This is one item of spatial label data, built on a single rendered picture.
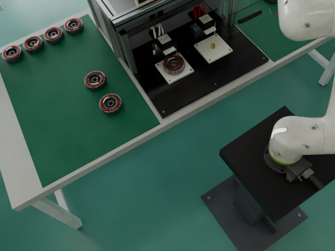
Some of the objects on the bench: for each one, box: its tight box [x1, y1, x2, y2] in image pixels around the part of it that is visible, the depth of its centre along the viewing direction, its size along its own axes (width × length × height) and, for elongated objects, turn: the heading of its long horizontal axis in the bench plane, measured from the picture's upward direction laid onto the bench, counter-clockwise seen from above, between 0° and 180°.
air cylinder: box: [190, 24, 205, 38], centre depth 168 cm, size 5×8×6 cm
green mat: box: [0, 14, 161, 188], centre depth 163 cm, size 94×61×1 cm, turn 33°
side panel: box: [87, 0, 121, 58], centre depth 163 cm, size 28×3×32 cm, turn 33°
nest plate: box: [194, 33, 233, 64], centre depth 164 cm, size 15×15×1 cm
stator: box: [84, 71, 107, 91], centre depth 161 cm, size 11×11×4 cm
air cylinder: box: [152, 43, 164, 57], centre depth 164 cm, size 5×8×6 cm
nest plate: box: [155, 52, 194, 85], centre depth 159 cm, size 15×15×1 cm
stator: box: [99, 94, 123, 115], centre depth 153 cm, size 11×11×4 cm
